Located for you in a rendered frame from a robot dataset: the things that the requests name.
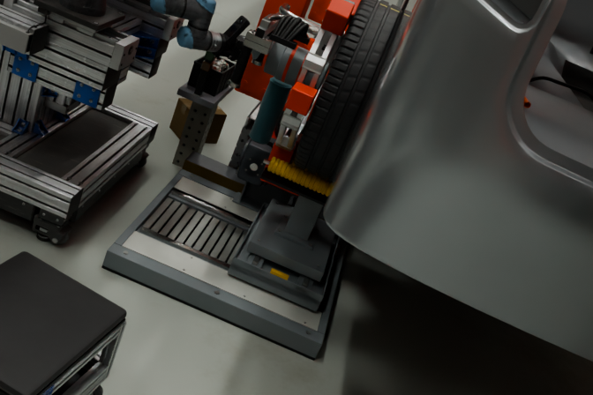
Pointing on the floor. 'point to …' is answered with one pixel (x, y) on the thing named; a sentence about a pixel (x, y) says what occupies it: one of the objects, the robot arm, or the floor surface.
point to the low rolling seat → (54, 331)
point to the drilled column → (194, 132)
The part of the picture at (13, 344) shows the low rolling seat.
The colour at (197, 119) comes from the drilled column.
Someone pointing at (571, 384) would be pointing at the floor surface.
